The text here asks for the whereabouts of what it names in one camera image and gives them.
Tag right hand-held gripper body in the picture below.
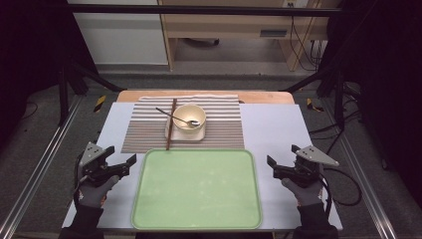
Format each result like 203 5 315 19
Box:
281 144 340 189

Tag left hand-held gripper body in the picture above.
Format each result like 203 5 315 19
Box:
79 141 117 187

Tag cream bowl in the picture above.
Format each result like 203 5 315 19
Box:
171 104 207 134

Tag green tray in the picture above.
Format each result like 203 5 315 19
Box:
130 148 264 231

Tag person's right hand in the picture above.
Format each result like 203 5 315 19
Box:
281 177 325 209

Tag person's left hand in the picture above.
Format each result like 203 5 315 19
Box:
78 174 120 209

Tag pale grey board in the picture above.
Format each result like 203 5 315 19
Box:
62 102 343 232

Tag striped placemat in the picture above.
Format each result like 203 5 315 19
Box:
120 94 246 154

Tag yellow black tape marker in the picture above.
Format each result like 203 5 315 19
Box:
93 95 107 114
306 97 325 114

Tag cream square plate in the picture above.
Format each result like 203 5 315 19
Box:
164 108 206 142

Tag black metal stand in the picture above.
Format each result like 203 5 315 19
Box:
57 61 124 126
281 64 346 131

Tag metal spoon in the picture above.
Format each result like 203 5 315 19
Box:
155 107 202 128

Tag white cabinet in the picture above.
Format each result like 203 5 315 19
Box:
67 0 169 66

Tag dark curtain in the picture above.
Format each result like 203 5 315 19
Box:
0 0 98 147
316 0 422 203

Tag wooden desk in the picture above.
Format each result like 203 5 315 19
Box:
157 0 343 72

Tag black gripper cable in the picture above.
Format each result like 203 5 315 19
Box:
317 166 363 217
73 153 86 208

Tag black floor cables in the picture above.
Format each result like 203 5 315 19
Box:
308 81 363 155

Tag aluminium rail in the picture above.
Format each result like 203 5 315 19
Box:
322 99 398 239
0 95 85 239

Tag bundle of hanging cables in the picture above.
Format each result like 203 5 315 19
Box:
289 15 325 73

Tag black frame bar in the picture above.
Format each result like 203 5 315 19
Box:
68 3 342 18

